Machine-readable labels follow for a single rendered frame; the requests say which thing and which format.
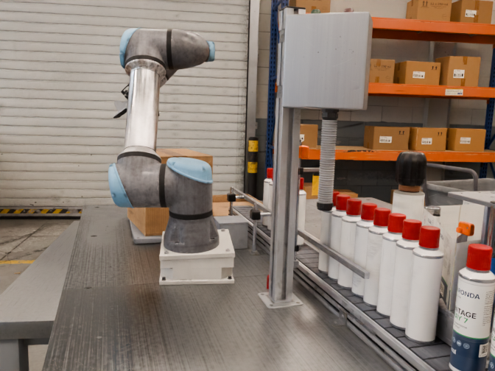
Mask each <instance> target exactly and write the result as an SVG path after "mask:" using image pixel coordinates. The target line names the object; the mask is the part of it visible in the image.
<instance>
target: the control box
mask: <svg viewBox="0 0 495 371"><path fill-rule="evenodd" d="M372 31H373V21H372V18H371V14H370V13H369V12H352V13H312V14H292V15H286V19H285V37H284V73H283V91H282V107H283V108H297V109H319V110H322V109H337V110H367V106H368V85H369V74H370V63H371V43H372Z"/></svg>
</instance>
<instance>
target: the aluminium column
mask: <svg viewBox="0 0 495 371"><path fill-rule="evenodd" d="M292 14H306V8H305V7H292V6H286V7H284V8H282V9H280V10H279V29H278V31H281V30H283V29H285V19H286V15H292ZM283 73H284V42H282V43H279V44H278V67H277V86H282V85H283ZM300 125H301V109H297V108H283V107H282V98H276V105H275V142H274V161H273V198H272V218H271V237H270V274H269V294H268V296H269V297H270V299H271V300H272V301H273V302H274V303H282V302H290V301H292V282H293V266H294V250H295V220H296V203H297V187H298V157H299V141H300Z"/></svg>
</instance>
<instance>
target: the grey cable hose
mask: <svg viewBox="0 0 495 371"><path fill-rule="evenodd" d="M322 112H323V113H322V116H321V117H322V119H323V120H322V126H323V127H322V130H321V131H322V132H321V133H322V134H321V135H322V136H321V138H322V139H321V144H320V145H322V146H320V147H321V148H320V149H321V153H320V156H321V158H320V159H321V160H320V171H319V172H320V173H319V175H320V176H319V185H318V186H319V187H318V188H319V189H318V191H319V192H318V193H319V194H318V195H319V196H318V198H317V199H318V201H317V209H318V210H319V211H331V210H332V208H333V205H334V203H333V202H332V200H333V199H332V198H333V192H332V191H333V190H332V189H334V188H332V187H334V186H333V185H334V184H333V182H334V181H333V180H334V166H335V165H334V164H335V152H336V151H335V150H336V149H335V148H336V139H335V138H337V137H336V136H337V135H336V134H337V133H336V131H337V130H336V129H337V128H336V127H337V125H336V124H337V119H338V113H337V112H339V110H337V109H322Z"/></svg>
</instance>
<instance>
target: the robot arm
mask: <svg viewBox="0 0 495 371"><path fill-rule="evenodd" d="M119 50H120V53H119V59H120V63H121V66H122V68H123V69H125V72H126V74H127V75H128V76H129V77H130V82H129V84H128V85H127V86H128V87H129V88H128V90H125V91H124V89H125V88H126V87H127V86H126V87H125V88H124V89H123V90H122V91H121V93H122V94H123V95H124V97H125V98H126V99H127V100H126V101H124V102H120V101H118V100H116V101H115V102H114V104H115V106H116V109H117V110H118V113H117V114H116V115H115V116H114V117H113V118H114V119H116V118H120V117H121V116H122V115H124V114H125V113H127V119H126V128H125V138H124V151H123V152H121V153H119V154H118V157H117V163H112V164H111V165H109V169H108V181H109V187H110V193H111V196H112V199H113V201H114V203H115V204H116V205H117V206H119V207H122V208H169V220H168V223H167V226H166V230H165V233H164V247H165V248H166V249H167V250H169V251H172V252H177V253H185V254H193V253H201V252H207V251H210V250H213V249H215V248H216V247H218V245H219V244H220V236H219V233H218V230H217V227H216V225H215V222H214V218H213V199H212V183H213V179H212V170H211V166H210V165H209V164H208V163H206V162H205V161H202V160H198V159H194V158H169V159H168V161H167V162H166V163H161V157H160V156H159V155H158V154H157V153H156V147H157V133H158V117H159V116H160V115H159V110H158V106H159V93H160V88H161V87H162V86H163V85H164V84H165V83H166V82H167V81H168V80H169V79H170V78H171V77H172V75H173V74H174V73H175V72H176V71H177V70H179V69H185V68H191V67H195V66H198V65H200V64H202V63H204V62H206V63H207V62H213V61H214V60H215V45H214V42H213V41H207V40H205V38H203V37H202V36H200V35H198V34H196V33H194V32H190V31H187V30H184V29H143V28H141V27H139V28H136V29H127V30H126V31H125V32H124V33H123V35H122V39H121V42H120V47H119Z"/></svg>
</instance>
